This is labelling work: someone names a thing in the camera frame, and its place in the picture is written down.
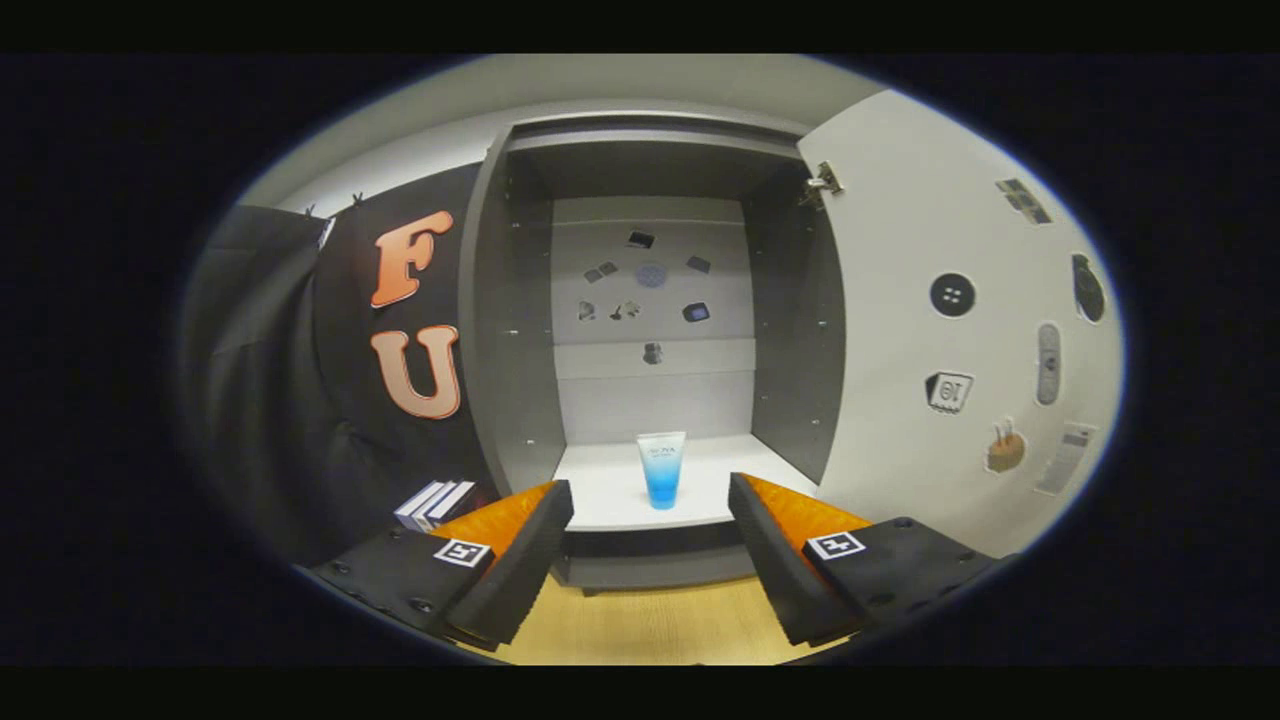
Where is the blue and white tube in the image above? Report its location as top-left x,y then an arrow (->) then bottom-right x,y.
637,431 -> 687,511

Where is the white spined book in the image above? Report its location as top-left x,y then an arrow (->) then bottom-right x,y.
410,481 -> 459,532
425,480 -> 477,531
395,482 -> 441,531

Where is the white cabinet door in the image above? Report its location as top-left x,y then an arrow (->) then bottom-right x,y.
797,88 -> 1127,561

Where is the metal door hinge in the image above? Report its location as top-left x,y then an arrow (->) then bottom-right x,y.
800,162 -> 845,209

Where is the white cabinet shelf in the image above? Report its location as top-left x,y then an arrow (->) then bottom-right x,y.
553,433 -> 819,532

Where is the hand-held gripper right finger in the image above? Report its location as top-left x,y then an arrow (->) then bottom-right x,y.
728,473 -> 1001,648

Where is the grey cabinet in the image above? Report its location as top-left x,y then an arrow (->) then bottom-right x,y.
458,110 -> 847,598

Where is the black backdrop cloth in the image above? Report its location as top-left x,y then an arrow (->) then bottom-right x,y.
180,165 -> 501,566

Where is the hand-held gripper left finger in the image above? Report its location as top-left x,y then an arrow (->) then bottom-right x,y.
312,479 -> 575,653

